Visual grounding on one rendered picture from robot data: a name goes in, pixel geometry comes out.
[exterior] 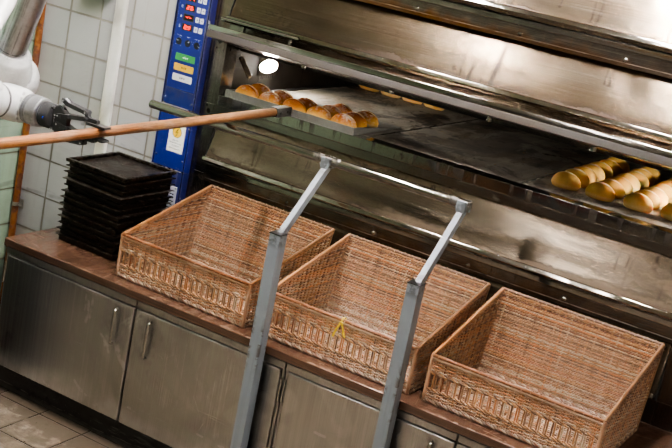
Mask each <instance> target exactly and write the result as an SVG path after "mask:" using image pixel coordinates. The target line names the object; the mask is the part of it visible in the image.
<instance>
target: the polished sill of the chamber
mask: <svg viewBox="0 0 672 448"><path fill-rule="evenodd" d="M217 105H219V106H223V107H226V108H229V109H232V110H235V111H239V112H240V111H249V110H259V109H264V108H261V107H258V106H254V105H251V104H248V103H245V102H242V101H238V100H235V99H232V98H229V97H225V94H219V96H218V102H217ZM261 119H264V120H267V121H271V122H274V123H277V124H280V125H283V126H287V127H290V128H293V129H296V130H299V131H303V132H306V133H309V134H312V135H315V136H319V137H322V138H325V139H328V140H331V141H335V142H338V143H341V144H344V145H347V146H351V147H354V148H357V149H360V150H363V151H367V152H370V153H373V154H376V155H379V156H383V157H386V158H389V159H392V160H395V161H399V162H402V163H405V164H408V165H412V166H415V167H418V168H421V169H424V170H428V171H431V172H434V173H437V174H440V175H444V176H447V177H450V178H453V179H456V180H460V181H463V182H466V183H469V184H472V185H476V186H479V187H482V188H485V189H488V190H492V191H495V192H498V193H501V194H504V195H508V196H511V197H514V198H517V199H520V200H524V201H527V202H530V203H533V204H536V205H540V206H543V207H546V208H549V209H552V210H556V211H559V212H562V213H565V214H568V215H572V216H575V217H578V218H581V219H584V220H588V221H591V222H594V223H597V224H600V225H604V226H607V227H610V228H613V229H616V230H620V231H623V232H626V233H629V234H632V235H636V236H639V237H642V238H645V239H648V240H652V241H655V242H658V243H661V244H664V245H668V246H671V247H672V229H669V228H666V227H663V226H659V225H656V224H653V223H650V222H646V221H643V220H640V219H636V218H633V217H630V216H627V215H623V214H620V213H617V212H614V211H610V210H607V209H604V208H601V207H597V206H594V205H591V204H587V203H584V202H581V201H578V200H574V199H571V198H568V197H565V196H561V195H558V194H555V193H551V192H548V191H545V190H542V189H538V188H535V187H532V186H529V185H525V184H522V183H519V182H515V181H512V180H509V179H506V178H502V177H499V176H496V175H493V174H489V173H486V172H483V171H479V170H476V169H473V168H470V167H466V166H463V165H460V164H457V163H453V162H450V161H447V160H444V159H440V158H437V157H434V156H430V155H427V154H424V153H421V152H417V151H414V150H411V149H408V148H404V147H401V146H398V145H394V144H391V143H388V142H385V141H381V140H378V139H375V138H372V137H368V136H365V135H362V134H361V135H354V136H352V135H349V134H345V133H342V132H339V131H336V130H332V129H329V128H326V127H323V126H319V125H316V124H313V123H310V122H306V121H303V120H300V119H297V118H293V117H290V116H287V117H278V118H276V117H266V118H261Z"/></svg>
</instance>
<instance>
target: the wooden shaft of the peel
mask: <svg viewBox="0 0 672 448"><path fill-rule="evenodd" d="M276 115H277V110H276V109H275V108H268V109H259V110H249V111H240V112H231V113H222V114H213V115H204V116H195V117H186V118H177V119H168V120H159V121H150V122H141V123H131V124H122V125H113V126H109V127H111V130H101V129H98V128H86V129H77V130H68V131H59V132H50V133H41V134H32V135H22V136H13V137H4V138H0V150H1V149H10V148H18V147H26V146H34V145H43V144H51V143H59V142H68V141H76V140H84V139H92V138H101V137H109V136H117V135H125V134H134V133H142V132H150V131H158V130H167V129H175V128H183V127H192V126H200V125H208V124H216V123H225V122H233V121H241V120H249V119H258V118H266V117H274V116H276Z"/></svg>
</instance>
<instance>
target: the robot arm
mask: <svg viewBox="0 0 672 448"><path fill-rule="evenodd" d="M46 1H47V0H0V31H1V33H0V119H4V120H8V121H11V122H19V123H22V122H23V123H26V124H30V125H33V126H36V127H45V128H48V129H51V130H53V131H54V132H59V131H68V130H77V129H76V128H75V127H74V126H72V125H71V124H70V121H71V119H72V120H79V121H84V122H86V121H87V122H86V125H89V126H92V127H95V128H98V129H101V130H111V127H109V126H106V125H103V124H100V120H98V119H95V118H92V117H91V114H92V111H91V110H89V109H87V108H85V107H83V106H80V105H78V104H76V103H74V102H73V101H72V100H71V99H70V98H62V104H61V105H58V104H55V103H52V101H51V100H49V99H48V98H45V97H42V96H39V95H37V94H34V93H35V92H36V91H37V89H38V87H39V82H40V76H39V71H38V68H37V66H36V64H35V63H34V62H33V61H32V56H31V54H30V52H29V50H28V48H29V46H30V43H31V40H32V38H33V35H34V32H35V30H36V27H37V25H38V22H39V19H40V17H41V14H42V12H43V9H44V6H45V4H46ZM1 29H2V30H1ZM66 107H69V108H71V109H73V110H75V111H77V112H80V113H82V114H84V115H85V116H82V115H76V114H71V113H69V111H68V110H67V108H66ZM87 141H88V142H91V143H97V142H99V143H109V140H107V139H105V138H102V137H101V138H92V139H84V140H76V141H68V143H72V144H76V145H86V144H87Z"/></svg>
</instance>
